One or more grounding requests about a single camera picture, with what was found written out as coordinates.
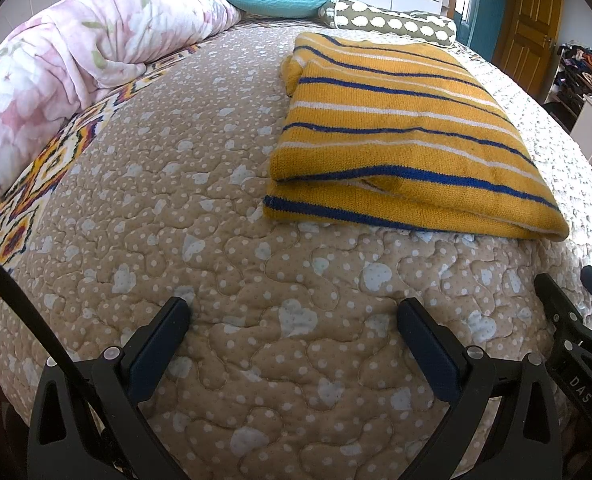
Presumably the green white-spotted pillow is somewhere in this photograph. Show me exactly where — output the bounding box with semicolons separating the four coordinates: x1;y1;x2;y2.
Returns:
318;0;458;49

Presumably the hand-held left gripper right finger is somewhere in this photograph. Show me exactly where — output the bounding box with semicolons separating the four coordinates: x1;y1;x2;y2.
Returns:
397;297;563;480

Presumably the yellow wooden door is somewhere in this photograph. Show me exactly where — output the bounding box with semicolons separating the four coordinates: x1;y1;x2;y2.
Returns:
492;0;565;97

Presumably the brown spotted quilt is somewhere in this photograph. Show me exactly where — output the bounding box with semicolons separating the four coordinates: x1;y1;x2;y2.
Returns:
0;22;592;480

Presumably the yellow striped knit sweater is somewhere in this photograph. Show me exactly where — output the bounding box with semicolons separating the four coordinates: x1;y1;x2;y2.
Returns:
263;32;571;244

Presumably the cluttered shoe rack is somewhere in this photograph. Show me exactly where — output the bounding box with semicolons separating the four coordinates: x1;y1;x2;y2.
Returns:
550;41;592;131

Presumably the black cable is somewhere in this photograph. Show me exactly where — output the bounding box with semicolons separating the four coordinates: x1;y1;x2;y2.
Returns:
0;235;144;480

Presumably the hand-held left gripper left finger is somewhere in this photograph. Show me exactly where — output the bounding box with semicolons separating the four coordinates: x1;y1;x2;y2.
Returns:
26;297;193;480

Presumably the teal door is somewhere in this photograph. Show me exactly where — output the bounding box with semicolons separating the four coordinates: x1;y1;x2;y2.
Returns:
453;0;513;52

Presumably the colourful patterned bed sheet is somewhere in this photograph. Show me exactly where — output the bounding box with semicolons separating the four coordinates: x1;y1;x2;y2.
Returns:
0;44;203;323

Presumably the pink floral duvet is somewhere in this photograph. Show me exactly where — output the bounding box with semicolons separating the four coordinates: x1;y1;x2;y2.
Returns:
0;0;243;223

